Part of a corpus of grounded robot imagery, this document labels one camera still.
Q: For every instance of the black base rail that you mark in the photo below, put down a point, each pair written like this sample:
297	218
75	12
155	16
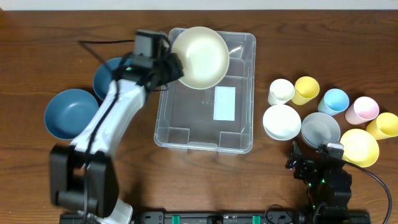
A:
270	216

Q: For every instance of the clear plastic storage bin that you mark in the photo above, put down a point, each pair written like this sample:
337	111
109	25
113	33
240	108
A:
185	115

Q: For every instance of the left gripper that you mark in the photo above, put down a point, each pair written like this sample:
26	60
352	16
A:
173	68

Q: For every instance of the grey small bowl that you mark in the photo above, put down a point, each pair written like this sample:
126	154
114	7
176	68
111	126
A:
320	127

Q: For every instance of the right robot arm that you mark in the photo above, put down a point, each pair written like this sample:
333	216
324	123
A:
326	180

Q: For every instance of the white label in bin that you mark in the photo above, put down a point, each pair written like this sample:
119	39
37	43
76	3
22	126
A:
224	103

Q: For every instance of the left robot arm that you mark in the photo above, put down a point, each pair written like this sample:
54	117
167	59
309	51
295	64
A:
82	175

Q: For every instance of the dark blue bowl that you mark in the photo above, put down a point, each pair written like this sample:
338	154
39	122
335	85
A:
102	77
69	113

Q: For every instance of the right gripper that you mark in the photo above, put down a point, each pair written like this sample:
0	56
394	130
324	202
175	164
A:
301	162

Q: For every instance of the beige bowl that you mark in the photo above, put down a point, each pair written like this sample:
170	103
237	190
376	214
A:
204	56

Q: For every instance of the yellow cup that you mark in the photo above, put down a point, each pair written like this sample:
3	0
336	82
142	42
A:
306	89
384	126

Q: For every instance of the light blue cup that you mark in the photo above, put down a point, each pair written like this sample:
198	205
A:
333	102

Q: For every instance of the yellow small bowl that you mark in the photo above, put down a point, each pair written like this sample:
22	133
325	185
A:
360	147

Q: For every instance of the white small bowl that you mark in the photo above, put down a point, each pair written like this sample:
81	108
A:
281	122

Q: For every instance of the pink cup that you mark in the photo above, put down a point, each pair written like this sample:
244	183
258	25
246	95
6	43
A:
362	110

